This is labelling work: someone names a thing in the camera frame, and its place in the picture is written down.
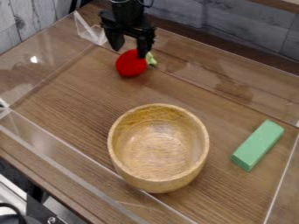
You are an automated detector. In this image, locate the black cable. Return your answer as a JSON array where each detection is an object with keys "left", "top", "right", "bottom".
[{"left": 0, "top": 202, "right": 26, "bottom": 224}]

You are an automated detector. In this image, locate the wooden bowl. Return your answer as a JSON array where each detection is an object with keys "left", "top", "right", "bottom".
[{"left": 106, "top": 103, "right": 210, "bottom": 193}]

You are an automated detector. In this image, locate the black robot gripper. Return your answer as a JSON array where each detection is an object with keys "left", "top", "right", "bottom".
[{"left": 98, "top": 0, "right": 154, "bottom": 59}]

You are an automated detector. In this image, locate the black metal stand base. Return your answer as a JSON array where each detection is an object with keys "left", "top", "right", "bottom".
[{"left": 25, "top": 195, "right": 66, "bottom": 224}]

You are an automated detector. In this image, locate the clear acrylic corner bracket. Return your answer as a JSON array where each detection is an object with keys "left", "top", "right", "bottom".
[{"left": 73, "top": 11, "right": 108, "bottom": 46}]

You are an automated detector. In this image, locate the red plush strawberry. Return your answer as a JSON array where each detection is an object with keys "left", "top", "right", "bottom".
[{"left": 116, "top": 49, "right": 157, "bottom": 77}]

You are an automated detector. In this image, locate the green rectangular block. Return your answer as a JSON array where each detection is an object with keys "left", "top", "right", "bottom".
[{"left": 230, "top": 120, "right": 285, "bottom": 172}]

